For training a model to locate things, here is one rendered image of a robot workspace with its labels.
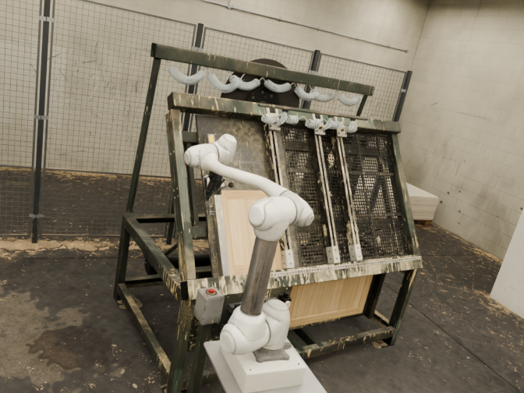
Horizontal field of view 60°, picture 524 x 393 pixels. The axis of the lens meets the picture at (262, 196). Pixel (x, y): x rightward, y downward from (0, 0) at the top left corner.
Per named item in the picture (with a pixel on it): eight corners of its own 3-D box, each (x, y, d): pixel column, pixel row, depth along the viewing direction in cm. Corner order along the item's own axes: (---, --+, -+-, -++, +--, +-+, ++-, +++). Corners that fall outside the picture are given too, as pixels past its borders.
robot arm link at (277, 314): (291, 344, 231) (300, 306, 225) (267, 355, 218) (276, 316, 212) (268, 327, 241) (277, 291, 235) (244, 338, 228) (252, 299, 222)
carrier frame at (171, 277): (169, 405, 297) (188, 295, 273) (113, 296, 404) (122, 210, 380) (394, 345, 419) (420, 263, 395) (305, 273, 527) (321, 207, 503)
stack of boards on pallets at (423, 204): (312, 224, 695) (320, 189, 679) (282, 200, 783) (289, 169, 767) (430, 228, 802) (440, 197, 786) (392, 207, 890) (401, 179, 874)
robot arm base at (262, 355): (297, 359, 229) (299, 350, 228) (257, 362, 220) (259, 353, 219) (282, 338, 245) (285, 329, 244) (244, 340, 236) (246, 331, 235)
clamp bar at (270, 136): (279, 269, 318) (300, 266, 298) (258, 109, 340) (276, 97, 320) (291, 267, 323) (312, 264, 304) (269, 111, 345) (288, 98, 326)
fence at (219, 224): (220, 276, 292) (223, 276, 288) (204, 136, 309) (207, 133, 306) (227, 275, 294) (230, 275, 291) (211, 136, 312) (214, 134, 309)
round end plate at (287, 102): (214, 151, 373) (231, 51, 350) (211, 149, 377) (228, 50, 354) (292, 156, 417) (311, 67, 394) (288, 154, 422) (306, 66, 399)
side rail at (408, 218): (404, 256, 401) (414, 254, 392) (382, 137, 421) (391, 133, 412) (409, 255, 405) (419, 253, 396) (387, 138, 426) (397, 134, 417)
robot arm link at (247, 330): (267, 353, 217) (233, 368, 202) (244, 335, 228) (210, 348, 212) (303, 202, 196) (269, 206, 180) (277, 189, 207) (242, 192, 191)
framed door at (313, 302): (281, 327, 364) (281, 329, 362) (295, 266, 348) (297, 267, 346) (360, 311, 414) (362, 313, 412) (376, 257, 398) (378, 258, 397)
